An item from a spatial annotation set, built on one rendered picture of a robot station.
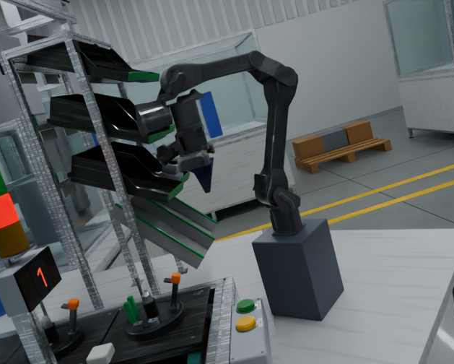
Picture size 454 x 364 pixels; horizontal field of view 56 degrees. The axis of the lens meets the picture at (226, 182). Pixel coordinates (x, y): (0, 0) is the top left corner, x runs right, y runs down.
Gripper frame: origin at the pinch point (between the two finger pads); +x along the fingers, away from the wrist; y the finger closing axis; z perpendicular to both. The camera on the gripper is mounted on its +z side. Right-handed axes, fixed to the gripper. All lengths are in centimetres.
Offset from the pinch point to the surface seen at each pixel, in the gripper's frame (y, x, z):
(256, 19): -864, -149, -78
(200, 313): 5.5, 28.6, 8.3
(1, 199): 25.5, -9.4, 29.7
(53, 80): -40, -34, 42
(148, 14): -830, -214, 137
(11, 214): 24.9, -6.5, 29.4
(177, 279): 5.9, 19.3, 10.9
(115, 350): 12.7, 28.9, 26.3
